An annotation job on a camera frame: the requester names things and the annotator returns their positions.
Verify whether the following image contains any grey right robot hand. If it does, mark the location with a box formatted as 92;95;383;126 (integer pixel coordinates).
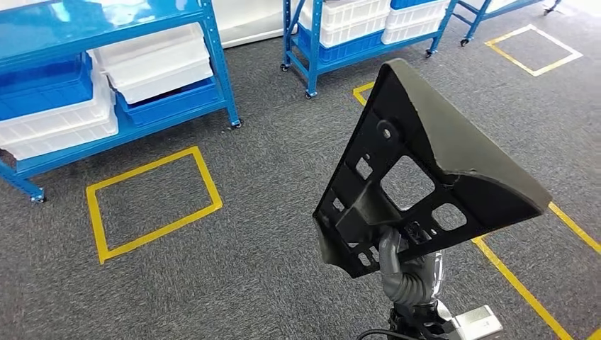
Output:
378;226;445;304

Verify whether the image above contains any black plastic plate bracket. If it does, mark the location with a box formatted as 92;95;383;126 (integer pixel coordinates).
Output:
313;58;554;280

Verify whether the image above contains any blue metal shelf rack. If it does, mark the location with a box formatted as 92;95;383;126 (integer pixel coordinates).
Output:
0;0;242;203
280;0;460;101
453;0;564;48

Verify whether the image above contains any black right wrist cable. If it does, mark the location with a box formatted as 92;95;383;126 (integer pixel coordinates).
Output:
355;328;424;340

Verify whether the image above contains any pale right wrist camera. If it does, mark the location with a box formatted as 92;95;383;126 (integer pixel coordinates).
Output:
449;305;504;340

